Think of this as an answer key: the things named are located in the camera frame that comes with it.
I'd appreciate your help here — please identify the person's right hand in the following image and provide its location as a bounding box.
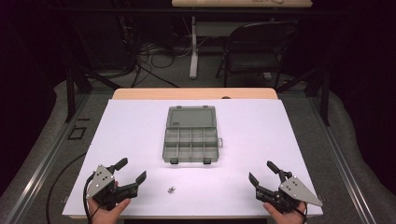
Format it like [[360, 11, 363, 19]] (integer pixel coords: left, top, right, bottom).
[[262, 200, 308, 224]]

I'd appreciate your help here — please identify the person's left hand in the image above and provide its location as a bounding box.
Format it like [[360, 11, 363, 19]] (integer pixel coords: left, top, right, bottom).
[[87, 181, 132, 224]]

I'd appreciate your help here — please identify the black metal stand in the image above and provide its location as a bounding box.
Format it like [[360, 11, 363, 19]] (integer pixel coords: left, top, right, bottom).
[[276, 65, 332, 127], [64, 64, 123, 124]]

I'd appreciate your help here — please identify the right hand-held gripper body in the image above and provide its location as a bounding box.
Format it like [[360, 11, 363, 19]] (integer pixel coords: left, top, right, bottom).
[[255, 175, 324, 215]]

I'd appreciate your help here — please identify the wooden desk with white legs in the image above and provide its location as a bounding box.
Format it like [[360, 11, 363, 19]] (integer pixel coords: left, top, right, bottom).
[[171, 0, 314, 81]]

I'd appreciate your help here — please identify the long black cable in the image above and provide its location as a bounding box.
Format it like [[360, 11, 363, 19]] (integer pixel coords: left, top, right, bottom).
[[45, 151, 88, 224]]

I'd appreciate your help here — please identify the thin black cable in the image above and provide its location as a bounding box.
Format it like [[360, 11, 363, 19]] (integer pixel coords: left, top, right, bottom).
[[82, 173, 95, 224]]

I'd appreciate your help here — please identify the tangle of cables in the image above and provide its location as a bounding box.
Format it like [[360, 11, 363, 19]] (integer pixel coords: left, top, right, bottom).
[[116, 12, 194, 89]]

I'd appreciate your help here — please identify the grey clear plastic organizer box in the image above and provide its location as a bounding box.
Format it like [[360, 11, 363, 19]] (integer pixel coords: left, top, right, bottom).
[[162, 105, 225, 165]]

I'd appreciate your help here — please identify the white table mat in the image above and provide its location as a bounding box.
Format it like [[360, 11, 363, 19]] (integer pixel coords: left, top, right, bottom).
[[62, 98, 324, 217]]

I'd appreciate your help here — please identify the aluminium rail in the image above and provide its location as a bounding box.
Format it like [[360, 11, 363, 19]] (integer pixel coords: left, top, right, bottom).
[[0, 92, 92, 224], [306, 95, 378, 224]]

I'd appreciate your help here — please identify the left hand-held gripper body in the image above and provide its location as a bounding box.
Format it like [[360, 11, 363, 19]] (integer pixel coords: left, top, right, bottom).
[[85, 164, 140, 211]]

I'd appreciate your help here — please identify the wooden table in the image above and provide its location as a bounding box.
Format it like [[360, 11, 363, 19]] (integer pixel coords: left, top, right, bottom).
[[62, 87, 324, 220]]

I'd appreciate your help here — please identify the black folding chair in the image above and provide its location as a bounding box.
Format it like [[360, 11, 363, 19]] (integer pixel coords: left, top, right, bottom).
[[216, 21, 299, 89]]

